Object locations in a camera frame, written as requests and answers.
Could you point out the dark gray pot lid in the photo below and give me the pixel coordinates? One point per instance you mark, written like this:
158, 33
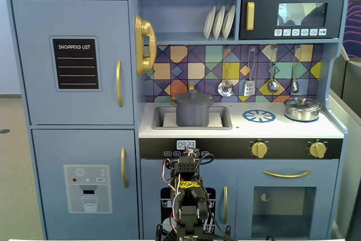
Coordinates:
192, 99

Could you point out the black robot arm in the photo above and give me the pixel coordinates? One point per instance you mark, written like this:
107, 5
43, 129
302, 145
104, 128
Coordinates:
187, 164

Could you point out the shiny steel pan lid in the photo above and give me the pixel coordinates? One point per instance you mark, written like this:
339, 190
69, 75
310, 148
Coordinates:
302, 102

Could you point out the dark gray toy pot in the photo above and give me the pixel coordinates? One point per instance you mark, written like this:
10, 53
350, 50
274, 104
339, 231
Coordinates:
193, 115

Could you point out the gold toy faucet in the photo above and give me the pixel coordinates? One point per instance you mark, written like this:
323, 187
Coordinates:
191, 85

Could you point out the gray sink basin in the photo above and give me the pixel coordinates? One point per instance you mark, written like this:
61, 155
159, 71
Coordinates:
224, 121

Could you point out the steel toy skimmer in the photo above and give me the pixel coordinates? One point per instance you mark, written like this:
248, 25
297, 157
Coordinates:
225, 89

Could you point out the steel toy spatula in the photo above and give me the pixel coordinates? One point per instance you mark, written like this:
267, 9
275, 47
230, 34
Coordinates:
250, 88

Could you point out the gold toy telephone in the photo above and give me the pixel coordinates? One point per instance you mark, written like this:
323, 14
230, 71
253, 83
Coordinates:
146, 29

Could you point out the white toy plate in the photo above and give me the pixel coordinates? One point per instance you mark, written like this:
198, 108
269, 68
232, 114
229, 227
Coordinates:
229, 22
209, 23
219, 23

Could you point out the gold stove knob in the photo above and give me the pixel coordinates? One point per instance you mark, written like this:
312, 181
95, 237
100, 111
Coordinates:
259, 149
317, 149

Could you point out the blue toy kitchen body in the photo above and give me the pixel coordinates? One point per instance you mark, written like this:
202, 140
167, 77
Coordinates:
183, 12

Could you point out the steel toy ladle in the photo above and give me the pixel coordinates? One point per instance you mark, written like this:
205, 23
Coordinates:
273, 86

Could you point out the steel toy whisk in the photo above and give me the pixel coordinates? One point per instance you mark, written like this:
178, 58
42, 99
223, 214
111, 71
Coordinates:
295, 85

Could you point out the black microwave door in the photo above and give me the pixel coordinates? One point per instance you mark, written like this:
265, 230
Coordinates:
265, 21

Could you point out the oven door with window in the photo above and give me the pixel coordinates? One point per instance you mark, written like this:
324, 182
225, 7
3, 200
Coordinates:
245, 210

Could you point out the fridge door with dispenser decal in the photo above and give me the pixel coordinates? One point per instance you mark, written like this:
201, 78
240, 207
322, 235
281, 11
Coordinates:
50, 148

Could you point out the fridge door with shopping list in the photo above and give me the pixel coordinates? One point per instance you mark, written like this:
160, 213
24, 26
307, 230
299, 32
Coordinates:
36, 97

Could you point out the black floor disc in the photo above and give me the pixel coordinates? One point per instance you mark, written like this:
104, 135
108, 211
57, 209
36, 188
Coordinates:
4, 131

